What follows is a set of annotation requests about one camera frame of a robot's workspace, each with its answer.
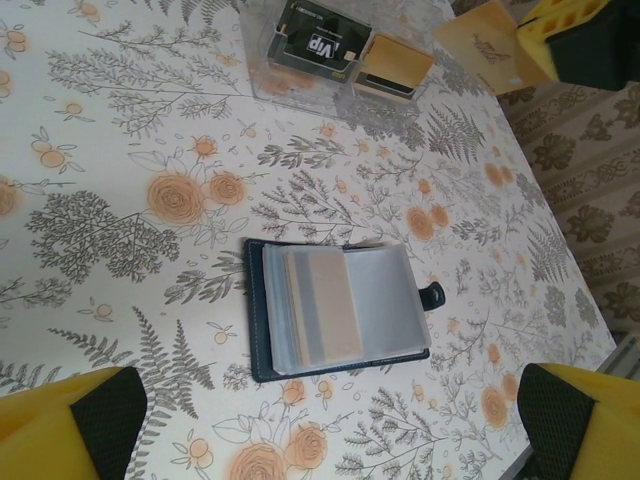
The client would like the navy blue card holder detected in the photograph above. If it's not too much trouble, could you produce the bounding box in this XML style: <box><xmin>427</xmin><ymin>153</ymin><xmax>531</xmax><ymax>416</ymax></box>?
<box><xmin>242</xmin><ymin>237</ymin><xmax>446</xmax><ymax>385</ymax></box>

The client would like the clear plastic organizer box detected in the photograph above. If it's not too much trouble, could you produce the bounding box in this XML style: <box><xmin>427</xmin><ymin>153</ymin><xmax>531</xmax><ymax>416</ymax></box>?
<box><xmin>238</xmin><ymin>0</ymin><xmax>436</xmax><ymax>119</ymax></box>

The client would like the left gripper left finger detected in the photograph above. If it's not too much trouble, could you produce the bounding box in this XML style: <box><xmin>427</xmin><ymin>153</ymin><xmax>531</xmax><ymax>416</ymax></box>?
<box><xmin>0</xmin><ymin>364</ymin><xmax>149</xmax><ymax>480</ymax></box>

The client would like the black VIP card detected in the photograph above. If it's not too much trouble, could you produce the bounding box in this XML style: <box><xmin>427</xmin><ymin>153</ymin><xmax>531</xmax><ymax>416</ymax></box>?
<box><xmin>264</xmin><ymin>0</ymin><xmax>374</xmax><ymax>84</ymax></box>

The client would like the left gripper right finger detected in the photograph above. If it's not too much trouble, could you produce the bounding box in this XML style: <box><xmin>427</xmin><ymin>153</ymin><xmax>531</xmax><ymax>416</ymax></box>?
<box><xmin>519</xmin><ymin>362</ymin><xmax>640</xmax><ymax>480</ymax></box>

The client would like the aluminium side rail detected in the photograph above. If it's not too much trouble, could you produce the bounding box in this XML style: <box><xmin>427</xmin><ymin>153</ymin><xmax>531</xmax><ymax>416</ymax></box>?
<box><xmin>597</xmin><ymin>332</ymin><xmax>640</xmax><ymax>386</ymax></box>

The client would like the gold VIP card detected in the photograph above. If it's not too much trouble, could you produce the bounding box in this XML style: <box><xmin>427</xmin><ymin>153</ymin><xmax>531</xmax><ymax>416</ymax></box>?
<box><xmin>357</xmin><ymin>33</ymin><xmax>435</xmax><ymax>96</ymax></box>
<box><xmin>432</xmin><ymin>0</ymin><xmax>549</xmax><ymax>96</ymax></box>

